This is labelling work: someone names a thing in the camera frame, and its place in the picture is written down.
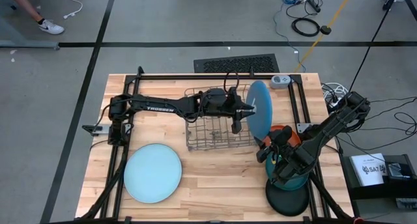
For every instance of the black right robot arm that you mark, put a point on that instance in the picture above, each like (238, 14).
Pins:
(335, 123)

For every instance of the small orange plate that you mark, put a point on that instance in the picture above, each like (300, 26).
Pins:
(294, 136)

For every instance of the white printed booklet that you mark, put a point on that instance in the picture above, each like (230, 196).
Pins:
(366, 170)

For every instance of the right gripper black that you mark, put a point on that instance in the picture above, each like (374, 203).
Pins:
(291, 162)

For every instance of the large light blue plate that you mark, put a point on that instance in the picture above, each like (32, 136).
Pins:
(153, 173)

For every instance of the small black plate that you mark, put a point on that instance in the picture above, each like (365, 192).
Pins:
(286, 202)

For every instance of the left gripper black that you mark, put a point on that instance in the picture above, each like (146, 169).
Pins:
(234, 110)

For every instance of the person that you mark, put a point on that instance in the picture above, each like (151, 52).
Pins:
(28, 6)

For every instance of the large dark blue plate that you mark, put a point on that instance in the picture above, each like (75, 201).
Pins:
(262, 120)

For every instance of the black floor vent grille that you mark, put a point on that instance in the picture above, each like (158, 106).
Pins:
(238, 64)

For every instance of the person's white shoe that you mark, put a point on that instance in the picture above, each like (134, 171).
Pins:
(52, 28)

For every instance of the red clamp knob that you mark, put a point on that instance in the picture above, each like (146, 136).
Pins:
(358, 220)

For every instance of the grey metal base bar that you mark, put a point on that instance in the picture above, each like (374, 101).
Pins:
(29, 45)

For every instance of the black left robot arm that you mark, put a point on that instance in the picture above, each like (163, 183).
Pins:
(156, 108)

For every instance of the black power strip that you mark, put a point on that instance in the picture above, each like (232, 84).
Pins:
(314, 5)

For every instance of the grey white control box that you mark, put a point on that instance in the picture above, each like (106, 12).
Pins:
(280, 82)

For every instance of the black chair caster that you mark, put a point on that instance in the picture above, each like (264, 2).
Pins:
(13, 7)

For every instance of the black power adapter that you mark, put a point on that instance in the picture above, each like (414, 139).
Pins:
(325, 30)

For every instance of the black handheld device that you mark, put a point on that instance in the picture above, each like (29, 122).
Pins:
(399, 171)

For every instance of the black side cart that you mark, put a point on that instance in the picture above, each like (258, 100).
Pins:
(374, 193)

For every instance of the small teal plate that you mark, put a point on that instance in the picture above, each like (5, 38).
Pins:
(269, 168)

